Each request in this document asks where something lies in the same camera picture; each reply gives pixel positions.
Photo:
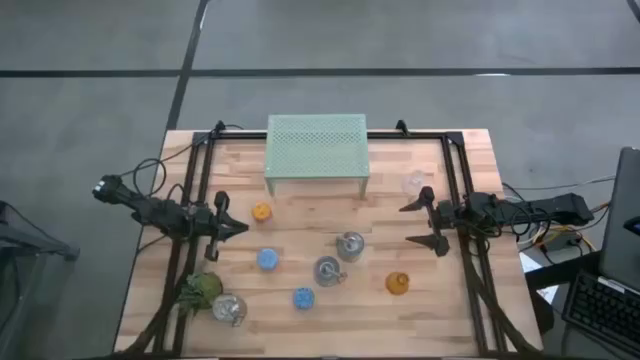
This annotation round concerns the grey laptop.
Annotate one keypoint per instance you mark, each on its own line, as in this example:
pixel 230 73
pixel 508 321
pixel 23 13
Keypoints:
pixel 620 250

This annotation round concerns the black keyboard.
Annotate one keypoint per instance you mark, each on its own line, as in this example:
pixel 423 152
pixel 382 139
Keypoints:
pixel 600 307

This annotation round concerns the black aluminium rig frame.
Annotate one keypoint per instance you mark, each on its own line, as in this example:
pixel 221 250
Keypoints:
pixel 415 135

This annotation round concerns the green leafy decoration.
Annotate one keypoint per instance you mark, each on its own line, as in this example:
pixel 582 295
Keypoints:
pixel 202 289

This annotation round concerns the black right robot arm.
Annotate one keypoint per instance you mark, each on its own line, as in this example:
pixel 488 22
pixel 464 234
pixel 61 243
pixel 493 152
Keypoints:
pixel 550 207

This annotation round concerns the black side table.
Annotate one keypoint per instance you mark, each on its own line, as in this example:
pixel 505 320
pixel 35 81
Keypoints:
pixel 560 272

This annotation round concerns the orange glass candle holder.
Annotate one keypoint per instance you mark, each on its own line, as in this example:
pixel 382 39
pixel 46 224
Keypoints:
pixel 261 211
pixel 397 283

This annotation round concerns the blue patterned round tin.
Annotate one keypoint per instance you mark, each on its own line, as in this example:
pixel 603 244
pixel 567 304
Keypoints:
pixel 303 298
pixel 267 259

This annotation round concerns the small grey power adapter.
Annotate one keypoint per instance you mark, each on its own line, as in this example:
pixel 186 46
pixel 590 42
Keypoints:
pixel 562 243

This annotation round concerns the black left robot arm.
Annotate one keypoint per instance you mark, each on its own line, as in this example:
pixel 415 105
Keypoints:
pixel 150 210

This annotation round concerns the mint green perforated metal shelf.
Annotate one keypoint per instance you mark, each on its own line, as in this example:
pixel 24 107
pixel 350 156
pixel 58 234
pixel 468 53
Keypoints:
pixel 317 145

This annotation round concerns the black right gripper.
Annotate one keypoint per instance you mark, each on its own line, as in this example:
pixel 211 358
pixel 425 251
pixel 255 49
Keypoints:
pixel 446 215

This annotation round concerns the clear ribbed glass candlestick holder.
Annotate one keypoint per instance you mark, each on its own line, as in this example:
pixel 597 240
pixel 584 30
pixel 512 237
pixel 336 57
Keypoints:
pixel 229 308
pixel 414 183

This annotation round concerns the white paper sheet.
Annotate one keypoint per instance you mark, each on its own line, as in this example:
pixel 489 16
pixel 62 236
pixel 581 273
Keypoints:
pixel 547 294
pixel 529 262

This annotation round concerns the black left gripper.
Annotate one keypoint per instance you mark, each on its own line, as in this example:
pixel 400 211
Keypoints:
pixel 202 222

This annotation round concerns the silver labelled candle tin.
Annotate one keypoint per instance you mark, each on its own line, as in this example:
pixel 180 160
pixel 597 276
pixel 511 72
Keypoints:
pixel 350 246
pixel 327 271

